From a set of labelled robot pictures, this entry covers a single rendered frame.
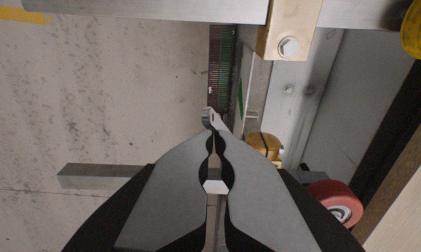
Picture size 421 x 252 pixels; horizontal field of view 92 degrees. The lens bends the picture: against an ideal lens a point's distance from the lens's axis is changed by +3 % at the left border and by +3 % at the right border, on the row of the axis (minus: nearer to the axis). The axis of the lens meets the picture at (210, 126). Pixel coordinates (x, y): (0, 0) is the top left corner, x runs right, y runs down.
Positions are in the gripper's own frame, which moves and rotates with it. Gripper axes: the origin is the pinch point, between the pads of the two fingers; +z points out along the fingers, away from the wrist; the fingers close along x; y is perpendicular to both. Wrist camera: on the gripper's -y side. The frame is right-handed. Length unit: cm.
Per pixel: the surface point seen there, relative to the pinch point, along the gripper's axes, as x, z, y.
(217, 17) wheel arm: 0.1, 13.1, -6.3
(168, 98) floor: -24, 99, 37
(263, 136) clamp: 8.0, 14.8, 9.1
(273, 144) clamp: 9.0, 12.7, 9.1
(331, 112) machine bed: 27.8, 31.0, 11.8
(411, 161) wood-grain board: 25.5, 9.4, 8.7
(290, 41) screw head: 7.5, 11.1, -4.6
